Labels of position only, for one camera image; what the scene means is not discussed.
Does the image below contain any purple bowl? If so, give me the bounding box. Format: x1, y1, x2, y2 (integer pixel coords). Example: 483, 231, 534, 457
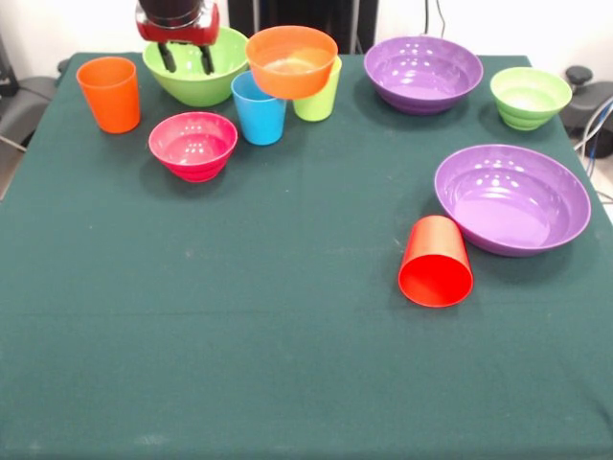
434, 144, 593, 258
363, 35, 485, 116

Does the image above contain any dark green tablecloth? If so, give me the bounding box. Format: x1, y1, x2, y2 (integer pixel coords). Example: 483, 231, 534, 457
0, 51, 613, 460

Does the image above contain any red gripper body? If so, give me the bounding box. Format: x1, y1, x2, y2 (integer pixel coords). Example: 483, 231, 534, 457
134, 4, 221, 47

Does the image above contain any pink bowl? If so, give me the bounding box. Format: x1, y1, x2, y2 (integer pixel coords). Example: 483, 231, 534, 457
148, 111, 239, 184

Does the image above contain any yellow-green cup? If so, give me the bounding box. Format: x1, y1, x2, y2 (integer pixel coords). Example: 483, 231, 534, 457
291, 55, 343, 123

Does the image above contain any small green bowl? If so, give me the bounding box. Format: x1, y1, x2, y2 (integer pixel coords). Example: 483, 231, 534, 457
489, 66, 574, 131

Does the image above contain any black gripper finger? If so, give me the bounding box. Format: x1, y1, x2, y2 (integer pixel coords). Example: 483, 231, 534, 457
197, 44, 216, 76
156, 41, 177, 75

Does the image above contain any orange cup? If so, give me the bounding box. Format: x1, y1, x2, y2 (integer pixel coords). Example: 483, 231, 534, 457
76, 56, 142, 135

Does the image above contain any black cable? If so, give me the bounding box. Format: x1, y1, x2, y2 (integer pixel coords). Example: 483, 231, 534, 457
423, 0, 449, 39

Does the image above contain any orange bowl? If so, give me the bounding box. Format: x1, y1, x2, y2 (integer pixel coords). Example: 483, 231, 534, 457
245, 25, 339, 101

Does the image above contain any red cup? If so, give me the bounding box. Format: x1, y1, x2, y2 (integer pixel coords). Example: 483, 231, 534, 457
397, 215, 475, 309

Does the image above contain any large green bowl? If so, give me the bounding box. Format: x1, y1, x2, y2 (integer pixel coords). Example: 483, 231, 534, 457
142, 24, 251, 108

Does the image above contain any white cable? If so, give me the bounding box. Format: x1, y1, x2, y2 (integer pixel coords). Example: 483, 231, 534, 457
573, 107, 613, 152

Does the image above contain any black chair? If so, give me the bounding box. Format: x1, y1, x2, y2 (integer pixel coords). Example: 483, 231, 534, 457
563, 65, 613, 159
0, 33, 71, 150

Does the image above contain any blue cup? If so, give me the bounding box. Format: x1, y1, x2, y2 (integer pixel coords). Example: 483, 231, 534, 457
230, 70, 287, 147

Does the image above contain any blue cable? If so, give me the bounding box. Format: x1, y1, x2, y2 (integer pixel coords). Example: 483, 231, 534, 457
584, 95, 613, 162

